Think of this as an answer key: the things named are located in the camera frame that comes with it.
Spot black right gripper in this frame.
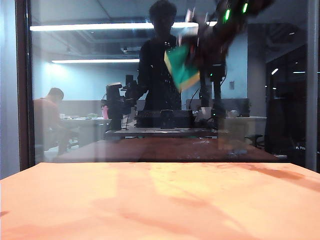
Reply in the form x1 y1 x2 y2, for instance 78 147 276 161
194 23 235 73

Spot green and yellow sponge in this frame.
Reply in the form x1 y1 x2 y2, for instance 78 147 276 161
163 44 201 94

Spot standing person dark clothes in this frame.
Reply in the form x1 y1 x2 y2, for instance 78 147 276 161
136 0 183 111

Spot short ceiling light strip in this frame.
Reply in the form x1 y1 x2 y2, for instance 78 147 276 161
51 58 140 64

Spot long ceiling light strip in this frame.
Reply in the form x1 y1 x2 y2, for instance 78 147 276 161
29 21 219 32

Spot large glass window pane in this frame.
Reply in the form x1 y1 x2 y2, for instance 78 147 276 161
30 0 308 163

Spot orange tablecloth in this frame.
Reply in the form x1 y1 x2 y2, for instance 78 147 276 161
0 161 320 240

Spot seated person orange shirt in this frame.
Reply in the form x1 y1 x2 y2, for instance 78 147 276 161
32 87 76 156

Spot grey window frame post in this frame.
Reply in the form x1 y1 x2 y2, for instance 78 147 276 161
306 0 320 174

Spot dark brown window frame post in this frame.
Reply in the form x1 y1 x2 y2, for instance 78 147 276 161
14 0 36 171

